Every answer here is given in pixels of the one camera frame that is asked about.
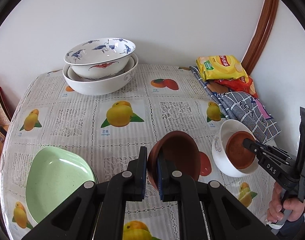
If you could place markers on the brown small bowl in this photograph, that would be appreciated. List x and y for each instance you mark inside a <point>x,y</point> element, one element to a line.
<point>180,148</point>
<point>239,156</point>

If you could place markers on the yellow chips bag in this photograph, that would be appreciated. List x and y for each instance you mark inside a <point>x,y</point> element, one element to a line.
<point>220,67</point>

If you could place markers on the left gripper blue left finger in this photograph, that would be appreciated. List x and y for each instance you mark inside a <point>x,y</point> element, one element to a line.
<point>127,186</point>

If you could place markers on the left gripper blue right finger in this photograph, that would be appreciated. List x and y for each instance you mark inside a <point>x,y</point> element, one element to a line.
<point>175,186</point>

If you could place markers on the green square plate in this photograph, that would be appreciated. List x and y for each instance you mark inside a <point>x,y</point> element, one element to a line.
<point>53,176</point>

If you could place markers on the white ceramic bowl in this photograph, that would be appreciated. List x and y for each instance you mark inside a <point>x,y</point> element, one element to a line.
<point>228,128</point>

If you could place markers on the right hand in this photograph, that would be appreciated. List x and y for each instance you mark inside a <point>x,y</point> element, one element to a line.
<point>274,212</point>

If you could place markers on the fruit print tablecloth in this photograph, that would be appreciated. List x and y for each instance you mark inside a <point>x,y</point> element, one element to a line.
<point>108,130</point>

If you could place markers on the grey checked cloth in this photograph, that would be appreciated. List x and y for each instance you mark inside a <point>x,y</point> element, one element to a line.
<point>245,108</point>

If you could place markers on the brown wooden door frame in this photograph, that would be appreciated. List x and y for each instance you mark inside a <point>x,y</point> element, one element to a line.
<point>261,35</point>

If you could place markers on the red chips bag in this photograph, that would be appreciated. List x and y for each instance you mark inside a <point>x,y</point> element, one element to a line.
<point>242,84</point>

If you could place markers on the blue red patterned bowl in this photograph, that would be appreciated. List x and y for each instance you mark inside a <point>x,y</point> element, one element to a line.
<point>97,59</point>

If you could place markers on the patterned red edged book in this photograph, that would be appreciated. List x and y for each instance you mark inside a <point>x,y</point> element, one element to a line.
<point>5,116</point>

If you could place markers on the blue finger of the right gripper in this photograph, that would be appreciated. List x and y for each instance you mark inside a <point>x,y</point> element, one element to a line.
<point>252,146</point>

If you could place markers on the large white bowl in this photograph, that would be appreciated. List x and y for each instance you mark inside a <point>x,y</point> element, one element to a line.
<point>104,86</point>

